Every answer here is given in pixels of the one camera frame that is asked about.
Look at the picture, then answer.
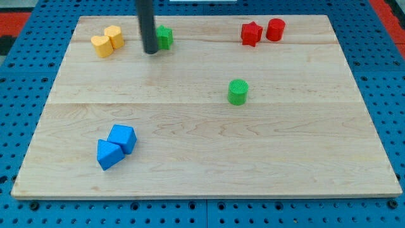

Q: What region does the red cylinder block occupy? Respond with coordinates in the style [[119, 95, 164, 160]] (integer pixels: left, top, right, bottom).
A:
[[266, 18, 286, 42]]

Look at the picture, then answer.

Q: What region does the green cylinder block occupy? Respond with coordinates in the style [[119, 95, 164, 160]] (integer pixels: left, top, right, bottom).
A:
[[227, 79, 249, 106]]

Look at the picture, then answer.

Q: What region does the red star block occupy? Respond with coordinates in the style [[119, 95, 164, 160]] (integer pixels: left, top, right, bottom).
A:
[[240, 22, 263, 47]]

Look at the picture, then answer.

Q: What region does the blue triangle block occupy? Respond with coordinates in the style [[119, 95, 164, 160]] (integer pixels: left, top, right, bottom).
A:
[[97, 139, 125, 170]]

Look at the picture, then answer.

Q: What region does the yellow heart block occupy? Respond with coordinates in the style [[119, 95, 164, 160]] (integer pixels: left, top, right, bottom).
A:
[[90, 35, 113, 58]]

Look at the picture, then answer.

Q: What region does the blue cube block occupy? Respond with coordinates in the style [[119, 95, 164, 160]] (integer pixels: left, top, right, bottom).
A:
[[107, 124, 137, 155]]

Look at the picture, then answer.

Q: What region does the light wooden board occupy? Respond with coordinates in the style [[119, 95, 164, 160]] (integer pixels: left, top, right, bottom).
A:
[[11, 15, 402, 200]]

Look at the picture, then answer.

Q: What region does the green star block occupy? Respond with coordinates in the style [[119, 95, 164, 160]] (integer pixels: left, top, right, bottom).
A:
[[156, 25, 173, 50]]

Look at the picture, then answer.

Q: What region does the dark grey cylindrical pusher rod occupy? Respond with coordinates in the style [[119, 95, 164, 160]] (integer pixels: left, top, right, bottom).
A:
[[135, 0, 159, 54]]

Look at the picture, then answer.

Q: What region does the yellow hexagon block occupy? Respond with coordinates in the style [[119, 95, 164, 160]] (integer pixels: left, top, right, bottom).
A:
[[104, 25, 125, 49]]

